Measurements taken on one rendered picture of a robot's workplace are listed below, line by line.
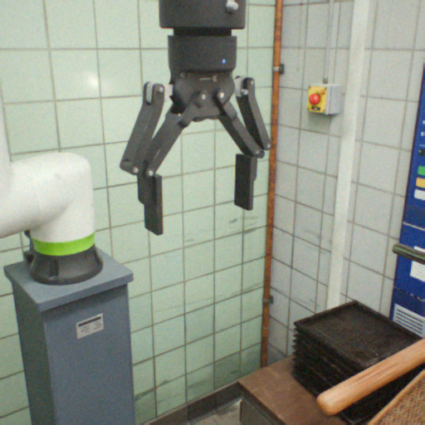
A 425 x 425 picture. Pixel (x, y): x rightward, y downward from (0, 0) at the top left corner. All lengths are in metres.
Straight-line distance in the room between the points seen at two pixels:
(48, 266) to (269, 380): 0.97
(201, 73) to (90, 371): 0.76
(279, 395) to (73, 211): 1.00
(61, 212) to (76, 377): 0.35
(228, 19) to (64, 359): 0.78
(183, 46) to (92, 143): 1.21
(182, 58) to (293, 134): 1.55
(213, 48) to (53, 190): 0.52
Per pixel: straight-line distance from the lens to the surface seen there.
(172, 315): 2.11
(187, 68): 0.53
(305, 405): 1.69
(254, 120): 0.61
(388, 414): 1.49
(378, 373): 0.80
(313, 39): 1.97
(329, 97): 1.83
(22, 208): 0.93
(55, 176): 0.96
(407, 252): 1.32
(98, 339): 1.10
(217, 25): 0.52
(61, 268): 1.03
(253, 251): 2.24
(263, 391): 1.72
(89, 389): 1.16
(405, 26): 1.73
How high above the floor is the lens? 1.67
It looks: 19 degrees down
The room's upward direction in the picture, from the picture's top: straight up
